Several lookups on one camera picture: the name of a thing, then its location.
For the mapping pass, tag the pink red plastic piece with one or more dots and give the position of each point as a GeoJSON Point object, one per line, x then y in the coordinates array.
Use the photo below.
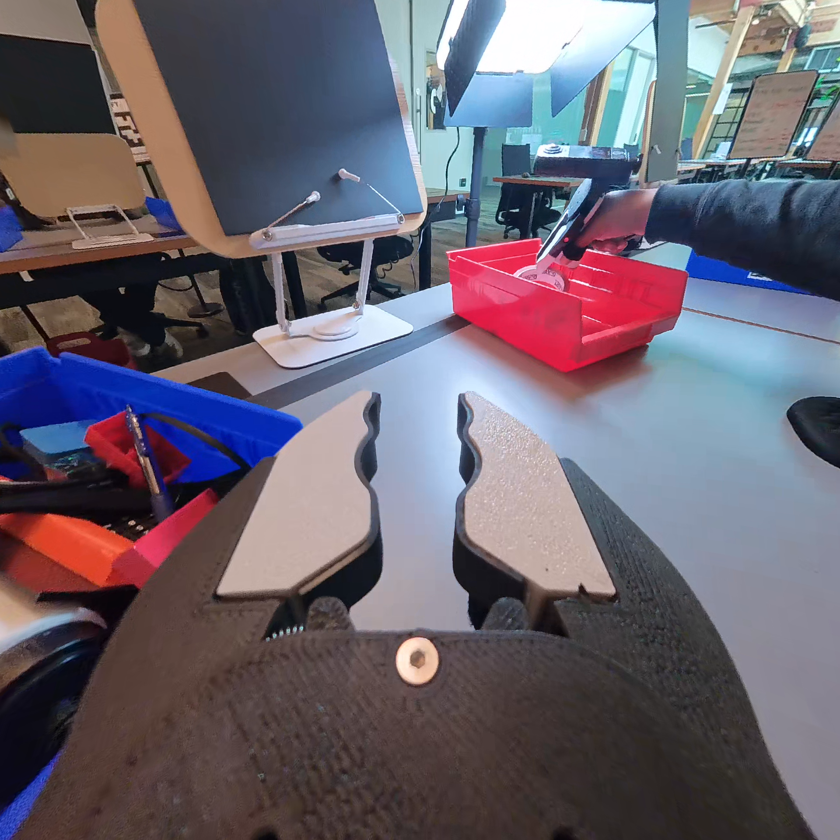
{"type": "Point", "coordinates": [157, 544]}

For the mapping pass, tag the orange plastic piece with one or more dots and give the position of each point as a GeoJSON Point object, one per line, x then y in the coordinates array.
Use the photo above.
{"type": "Point", "coordinates": [59, 548]}

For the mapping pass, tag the wooden office desk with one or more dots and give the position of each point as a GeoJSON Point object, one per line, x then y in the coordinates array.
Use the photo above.
{"type": "Point", "coordinates": [525, 180]}
{"type": "Point", "coordinates": [33, 257]}

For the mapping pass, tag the red tape roll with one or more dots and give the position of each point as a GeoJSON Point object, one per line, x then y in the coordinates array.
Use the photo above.
{"type": "Point", "coordinates": [541, 277]}

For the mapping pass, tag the wooden book stand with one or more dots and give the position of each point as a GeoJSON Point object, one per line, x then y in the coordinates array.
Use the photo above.
{"type": "Point", "coordinates": [72, 174]}

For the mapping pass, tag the red plastic bin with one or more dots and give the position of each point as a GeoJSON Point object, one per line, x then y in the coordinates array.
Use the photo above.
{"type": "Point", "coordinates": [590, 341]}

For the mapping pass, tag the whiteboard easel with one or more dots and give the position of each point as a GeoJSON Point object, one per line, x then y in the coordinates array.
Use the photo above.
{"type": "Point", "coordinates": [774, 115]}
{"type": "Point", "coordinates": [825, 131]}

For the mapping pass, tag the fiducial marker sign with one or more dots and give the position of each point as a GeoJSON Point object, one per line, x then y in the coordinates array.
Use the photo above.
{"type": "Point", "coordinates": [131, 131]}

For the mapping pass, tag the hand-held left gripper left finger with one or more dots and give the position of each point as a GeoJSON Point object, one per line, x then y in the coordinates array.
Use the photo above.
{"type": "Point", "coordinates": [308, 512]}

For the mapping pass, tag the black board on stand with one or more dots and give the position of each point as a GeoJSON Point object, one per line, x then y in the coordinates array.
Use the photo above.
{"type": "Point", "coordinates": [328, 334]}

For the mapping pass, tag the blue plastic bin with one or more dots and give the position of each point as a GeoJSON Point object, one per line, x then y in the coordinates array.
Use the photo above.
{"type": "Point", "coordinates": [715, 272]}
{"type": "Point", "coordinates": [164, 400]}

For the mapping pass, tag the black office chair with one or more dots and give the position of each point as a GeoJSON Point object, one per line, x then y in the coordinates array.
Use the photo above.
{"type": "Point", "coordinates": [387, 262]}
{"type": "Point", "coordinates": [525, 197]}

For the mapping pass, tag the grey board on stand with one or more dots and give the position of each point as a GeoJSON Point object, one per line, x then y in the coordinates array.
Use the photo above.
{"type": "Point", "coordinates": [669, 92]}

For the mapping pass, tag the person's right forearm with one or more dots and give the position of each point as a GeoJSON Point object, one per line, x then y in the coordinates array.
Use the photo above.
{"type": "Point", "coordinates": [754, 223]}

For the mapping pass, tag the red tool bag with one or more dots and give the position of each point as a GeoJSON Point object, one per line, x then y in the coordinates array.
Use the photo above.
{"type": "Point", "coordinates": [92, 348]}

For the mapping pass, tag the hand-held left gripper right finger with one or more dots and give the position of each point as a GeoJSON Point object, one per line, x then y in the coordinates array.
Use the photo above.
{"type": "Point", "coordinates": [531, 512]}

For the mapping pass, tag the blue pen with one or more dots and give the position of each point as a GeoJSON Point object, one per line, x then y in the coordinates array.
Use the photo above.
{"type": "Point", "coordinates": [148, 459]}

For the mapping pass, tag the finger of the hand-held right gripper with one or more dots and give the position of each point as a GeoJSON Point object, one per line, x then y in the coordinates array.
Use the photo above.
{"type": "Point", "coordinates": [569, 223]}

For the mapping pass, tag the light stand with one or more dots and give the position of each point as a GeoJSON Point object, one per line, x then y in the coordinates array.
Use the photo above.
{"type": "Point", "coordinates": [477, 190]}

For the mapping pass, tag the studio light panel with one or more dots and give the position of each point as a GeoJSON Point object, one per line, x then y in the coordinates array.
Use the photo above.
{"type": "Point", "coordinates": [512, 39]}

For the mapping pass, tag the blue box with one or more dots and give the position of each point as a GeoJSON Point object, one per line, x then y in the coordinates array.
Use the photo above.
{"type": "Point", "coordinates": [59, 443]}

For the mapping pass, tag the small blue bin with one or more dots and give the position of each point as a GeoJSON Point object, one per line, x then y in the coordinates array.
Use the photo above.
{"type": "Point", "coordinates": [164, 216]}

